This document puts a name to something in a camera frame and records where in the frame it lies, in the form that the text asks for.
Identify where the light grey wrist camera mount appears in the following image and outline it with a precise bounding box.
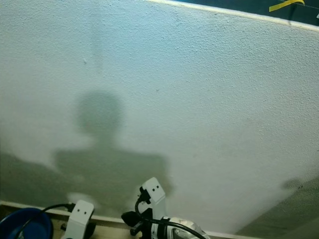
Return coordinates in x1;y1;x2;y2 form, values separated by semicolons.
65;200;95;239
139;177;165;220

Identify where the blue plastic basin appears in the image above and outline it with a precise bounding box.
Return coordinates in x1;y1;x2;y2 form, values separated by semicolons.
0;208;54;239

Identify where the light grey right wrist camera mount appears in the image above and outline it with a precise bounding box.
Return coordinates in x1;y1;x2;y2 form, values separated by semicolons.
139;177;165;220

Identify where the light grey left wrist camera mount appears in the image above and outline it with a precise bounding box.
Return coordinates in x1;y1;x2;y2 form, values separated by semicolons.
65;200;95;239

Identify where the yellow tape strip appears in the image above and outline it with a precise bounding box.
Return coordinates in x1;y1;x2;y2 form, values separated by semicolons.
269;0;306;12

